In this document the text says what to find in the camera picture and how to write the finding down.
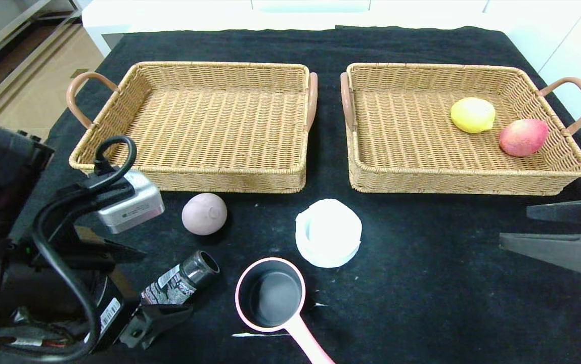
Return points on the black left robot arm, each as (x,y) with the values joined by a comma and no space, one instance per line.
(2,162)

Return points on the red peach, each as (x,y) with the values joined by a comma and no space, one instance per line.
(523,137)

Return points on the large wicker basket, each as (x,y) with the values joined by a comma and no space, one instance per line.
(209,126)

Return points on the pink saucepan with dark inside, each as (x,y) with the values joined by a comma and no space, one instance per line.
(270,293)

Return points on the pale purple egg-shaped ball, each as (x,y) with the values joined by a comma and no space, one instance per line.
(202,215)

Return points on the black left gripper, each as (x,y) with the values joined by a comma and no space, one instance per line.
(109,316)

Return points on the long white paper sliver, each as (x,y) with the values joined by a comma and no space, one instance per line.
(260,334)

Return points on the black tablecloth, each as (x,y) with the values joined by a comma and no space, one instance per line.
(421,313)

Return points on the grey low shelf unit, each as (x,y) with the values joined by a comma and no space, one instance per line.
(17,30)

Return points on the yellow lemon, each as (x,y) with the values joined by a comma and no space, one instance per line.
(472,115)

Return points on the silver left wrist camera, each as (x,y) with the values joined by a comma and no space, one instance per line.
(131,205)

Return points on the black tube with printed label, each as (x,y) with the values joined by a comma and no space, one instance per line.
(179,283)

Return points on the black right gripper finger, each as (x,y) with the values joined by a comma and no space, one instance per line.
(573,212)
(568,253)

